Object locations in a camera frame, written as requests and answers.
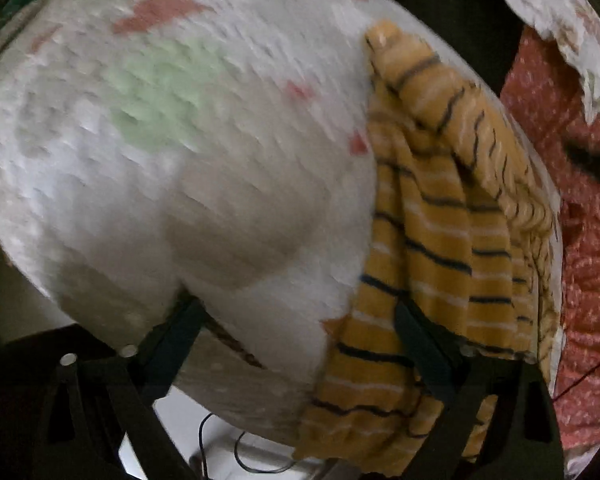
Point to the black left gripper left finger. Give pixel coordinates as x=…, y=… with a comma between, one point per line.
x=164, y=350

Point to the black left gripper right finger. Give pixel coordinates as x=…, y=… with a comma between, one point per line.
x=433, y=351

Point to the yellow striped knit sweater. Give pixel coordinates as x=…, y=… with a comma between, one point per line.
x=462, y=227

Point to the white quilted heart blanket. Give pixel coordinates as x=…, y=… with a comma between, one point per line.
x=217, y=146

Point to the red dotted bedsheet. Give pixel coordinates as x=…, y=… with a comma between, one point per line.
x=543, y=94

